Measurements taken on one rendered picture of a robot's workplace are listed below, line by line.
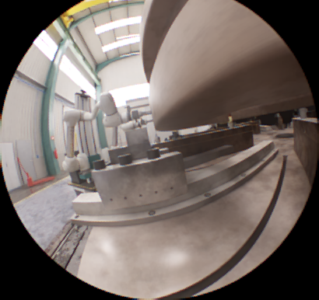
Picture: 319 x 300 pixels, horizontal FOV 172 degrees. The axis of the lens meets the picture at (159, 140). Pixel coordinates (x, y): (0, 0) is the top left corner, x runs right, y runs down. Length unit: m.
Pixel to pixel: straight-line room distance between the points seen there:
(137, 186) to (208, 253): 0.43
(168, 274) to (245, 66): 0.58
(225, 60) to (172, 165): 0.43
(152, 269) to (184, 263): 0.11
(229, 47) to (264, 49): 0.06
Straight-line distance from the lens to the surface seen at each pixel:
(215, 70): 0.23
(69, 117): 1.21
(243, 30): 0.23
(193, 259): 0.49
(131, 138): 0.58
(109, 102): 0.78
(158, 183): 0.50
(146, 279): 0.49
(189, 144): 1.53
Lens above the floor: 0.77
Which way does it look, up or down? 2 degrees down
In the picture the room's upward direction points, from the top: 12 degrees counter-clockwise
